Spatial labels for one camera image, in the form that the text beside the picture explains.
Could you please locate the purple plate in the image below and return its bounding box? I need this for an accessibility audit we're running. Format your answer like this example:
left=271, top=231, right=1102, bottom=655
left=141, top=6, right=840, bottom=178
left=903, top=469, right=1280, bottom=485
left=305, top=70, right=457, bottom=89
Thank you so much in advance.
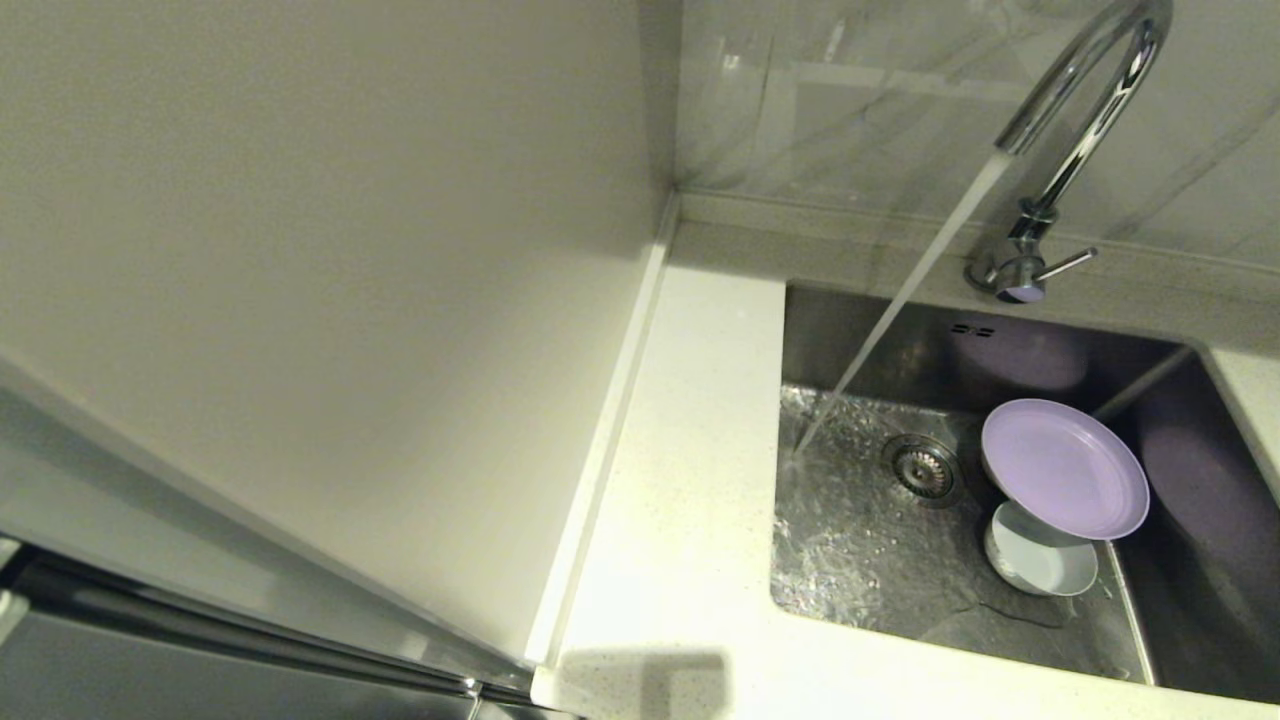
left=980, top=398, right=1152, bottom=542

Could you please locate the pale blue round bowl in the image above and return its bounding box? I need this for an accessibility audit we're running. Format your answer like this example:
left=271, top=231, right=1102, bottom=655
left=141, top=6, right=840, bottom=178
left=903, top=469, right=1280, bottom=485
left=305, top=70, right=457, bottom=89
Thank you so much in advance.
left=984, top=500, right=1100, bottom=598

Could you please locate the chrome gooseneck faucet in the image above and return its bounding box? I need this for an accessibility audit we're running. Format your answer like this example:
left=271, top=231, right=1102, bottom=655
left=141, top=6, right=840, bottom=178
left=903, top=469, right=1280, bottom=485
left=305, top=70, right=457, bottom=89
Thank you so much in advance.
left=963, top=0, right=1175, bottom=305

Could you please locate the stainless steel sink basin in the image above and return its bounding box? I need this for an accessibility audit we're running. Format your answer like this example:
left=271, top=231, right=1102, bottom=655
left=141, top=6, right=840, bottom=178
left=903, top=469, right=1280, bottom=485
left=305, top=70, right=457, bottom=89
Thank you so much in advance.
left=768, top=282, right=1280, bottom=703

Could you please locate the running water stream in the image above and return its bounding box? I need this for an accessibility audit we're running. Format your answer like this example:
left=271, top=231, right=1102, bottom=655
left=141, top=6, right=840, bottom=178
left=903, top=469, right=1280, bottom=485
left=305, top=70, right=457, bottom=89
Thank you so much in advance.
left=790, top=150, right=1013, bottom=463

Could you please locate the round metal drain strainer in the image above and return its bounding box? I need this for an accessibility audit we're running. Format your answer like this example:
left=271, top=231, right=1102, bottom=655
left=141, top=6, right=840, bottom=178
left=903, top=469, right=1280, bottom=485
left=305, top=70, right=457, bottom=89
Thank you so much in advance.
left=880, top=434, right=967, bottom=508

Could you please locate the tall silver door refrigerator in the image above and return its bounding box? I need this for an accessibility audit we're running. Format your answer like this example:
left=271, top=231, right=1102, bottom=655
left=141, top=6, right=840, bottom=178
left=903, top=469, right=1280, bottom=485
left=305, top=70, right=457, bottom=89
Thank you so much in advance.
left=0, top=0, right=681, bottom=720

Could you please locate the chrome bar door handle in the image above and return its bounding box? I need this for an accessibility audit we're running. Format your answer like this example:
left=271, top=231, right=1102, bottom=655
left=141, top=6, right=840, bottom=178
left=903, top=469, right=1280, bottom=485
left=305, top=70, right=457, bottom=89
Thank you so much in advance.
left=0, top=545, right=581, bottom=719

